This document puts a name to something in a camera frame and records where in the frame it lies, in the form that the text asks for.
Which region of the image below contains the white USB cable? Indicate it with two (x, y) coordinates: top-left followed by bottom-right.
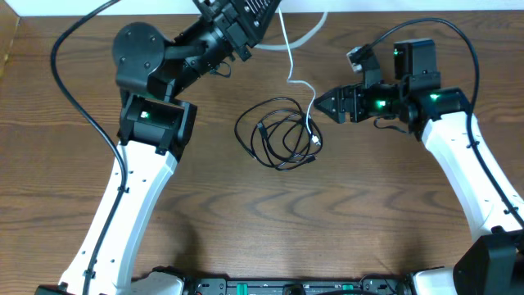
(253, 7), (329, 146)

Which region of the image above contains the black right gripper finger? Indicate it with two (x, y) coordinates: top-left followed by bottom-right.
(314, 87), (346, 111)
(317, 106), (346, 124)

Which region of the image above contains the black USB cable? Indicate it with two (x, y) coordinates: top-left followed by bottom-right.
(233, 97), (324, 172)

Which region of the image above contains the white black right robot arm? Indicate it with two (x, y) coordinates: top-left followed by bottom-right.
(314, 39), (523, 294)

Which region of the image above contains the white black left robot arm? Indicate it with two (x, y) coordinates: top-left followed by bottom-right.
(37, 0), (278, 294)

